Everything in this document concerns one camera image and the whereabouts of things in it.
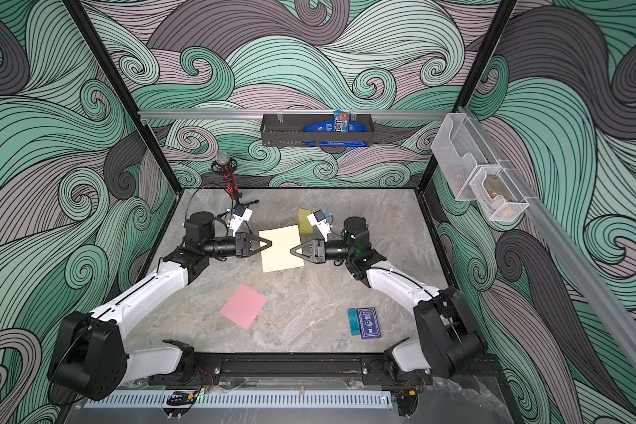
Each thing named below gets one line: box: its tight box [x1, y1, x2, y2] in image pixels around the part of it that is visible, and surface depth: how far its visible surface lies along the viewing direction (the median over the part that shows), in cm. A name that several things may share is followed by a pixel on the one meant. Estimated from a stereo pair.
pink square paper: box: [219, 283, 269, 331], surface depth 88 cm
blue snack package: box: [302, 109, 368, 147], surface depth 93 cm
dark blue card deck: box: [356, 306, 382, 340], surface depth 82 cm
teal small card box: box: [347, 309, 361, 336], surface depth 85 cm
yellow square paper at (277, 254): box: [258, 224, 305, 273], surface depth 74 cm
